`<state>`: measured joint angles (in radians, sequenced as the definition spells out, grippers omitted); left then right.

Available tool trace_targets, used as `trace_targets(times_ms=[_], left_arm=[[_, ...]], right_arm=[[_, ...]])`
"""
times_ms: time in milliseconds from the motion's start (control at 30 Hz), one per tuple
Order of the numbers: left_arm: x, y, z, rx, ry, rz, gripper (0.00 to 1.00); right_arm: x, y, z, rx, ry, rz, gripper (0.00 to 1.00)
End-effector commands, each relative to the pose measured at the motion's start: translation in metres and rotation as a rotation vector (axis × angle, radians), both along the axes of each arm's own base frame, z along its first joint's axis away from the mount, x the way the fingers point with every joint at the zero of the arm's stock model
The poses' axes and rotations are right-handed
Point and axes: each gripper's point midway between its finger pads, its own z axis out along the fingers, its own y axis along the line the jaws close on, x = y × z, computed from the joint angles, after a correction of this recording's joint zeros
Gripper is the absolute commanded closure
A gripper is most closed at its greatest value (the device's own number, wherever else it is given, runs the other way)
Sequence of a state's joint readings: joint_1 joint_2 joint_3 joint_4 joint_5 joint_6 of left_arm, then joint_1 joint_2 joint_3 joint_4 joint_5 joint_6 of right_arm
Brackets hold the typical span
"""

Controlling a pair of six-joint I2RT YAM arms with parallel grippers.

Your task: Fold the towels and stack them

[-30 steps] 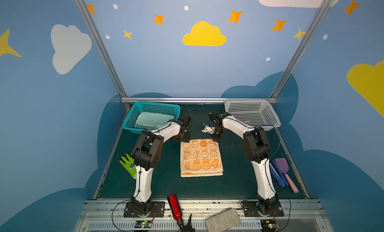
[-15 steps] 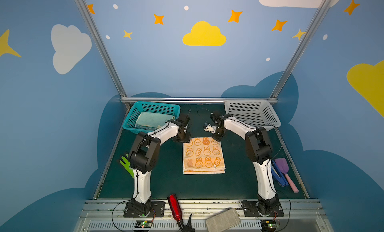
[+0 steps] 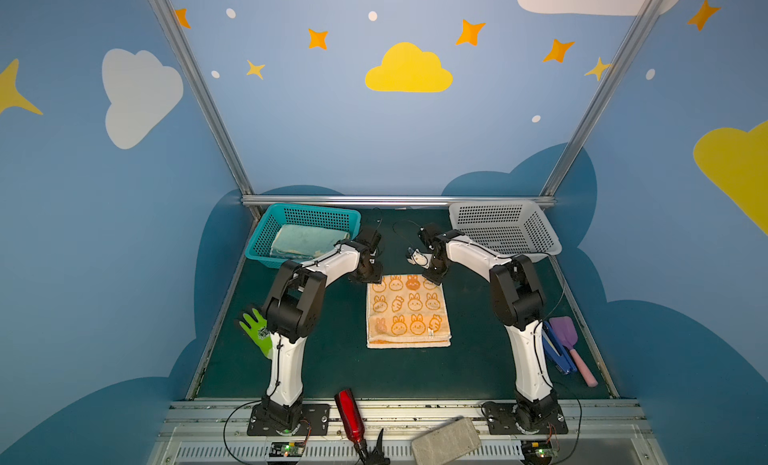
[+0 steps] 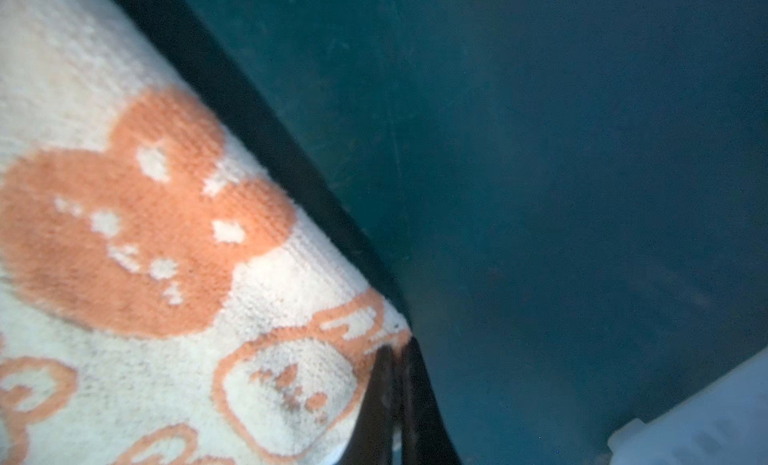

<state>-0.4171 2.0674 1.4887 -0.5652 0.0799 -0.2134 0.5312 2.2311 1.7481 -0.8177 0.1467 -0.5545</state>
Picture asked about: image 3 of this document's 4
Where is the orange patterned towel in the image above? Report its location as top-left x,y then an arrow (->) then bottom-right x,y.
366,275 -> 452,349

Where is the yellow-green towel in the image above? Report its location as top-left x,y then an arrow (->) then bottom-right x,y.
270,224 -> 350,262

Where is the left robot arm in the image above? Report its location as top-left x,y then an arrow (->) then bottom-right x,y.
252,226 -> 383,434

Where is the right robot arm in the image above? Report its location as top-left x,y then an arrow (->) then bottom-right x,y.
418,224 -> 568,434

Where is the teal plastic basket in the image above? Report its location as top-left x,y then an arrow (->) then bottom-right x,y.
245,204 -> 361,269

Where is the white plastic basket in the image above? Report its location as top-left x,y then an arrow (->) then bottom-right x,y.
449,200 -> 562,262

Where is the green rubber glove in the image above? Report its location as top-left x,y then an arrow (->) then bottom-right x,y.
238,307 -> 273,360

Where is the red metal bottle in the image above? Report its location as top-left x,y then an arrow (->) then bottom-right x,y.
334,388 -> 365,446

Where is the purple pad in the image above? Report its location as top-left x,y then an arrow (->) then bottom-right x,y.
549,316 -> 578,350

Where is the black clamp tool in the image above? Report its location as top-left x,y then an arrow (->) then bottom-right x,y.
354,429 -> 391,465

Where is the grey sponge block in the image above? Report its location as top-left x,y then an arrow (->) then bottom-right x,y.
411,417 -> 482,465

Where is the left green circuit board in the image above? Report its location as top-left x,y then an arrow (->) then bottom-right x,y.
268,442 -> 306,459

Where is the green circuit board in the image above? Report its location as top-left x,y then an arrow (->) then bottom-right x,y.
268,442 -> 306,459
520,441 -> 557,465

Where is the right green circuit board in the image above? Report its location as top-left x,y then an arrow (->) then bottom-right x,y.
520,441 -> 557,465

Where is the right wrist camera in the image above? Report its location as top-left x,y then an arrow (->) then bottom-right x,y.
406,248 -> 431,268

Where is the horizontal aluminium frame bar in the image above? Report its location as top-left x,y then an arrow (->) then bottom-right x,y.
241,194 -> 556,208

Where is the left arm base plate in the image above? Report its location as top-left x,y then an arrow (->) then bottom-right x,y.
246,402 -> 330,436

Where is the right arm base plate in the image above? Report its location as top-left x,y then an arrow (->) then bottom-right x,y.
480,401 -> 569,435

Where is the right aluminium frame post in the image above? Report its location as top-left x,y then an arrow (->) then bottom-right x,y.
534,0 -> 666,209

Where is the aluminium frame post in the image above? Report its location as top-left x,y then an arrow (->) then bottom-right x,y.
534,0 -> 666,209
148,0 -> 253,199

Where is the left aluminium frame post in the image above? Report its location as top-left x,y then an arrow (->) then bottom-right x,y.
148,0 -> 253,199

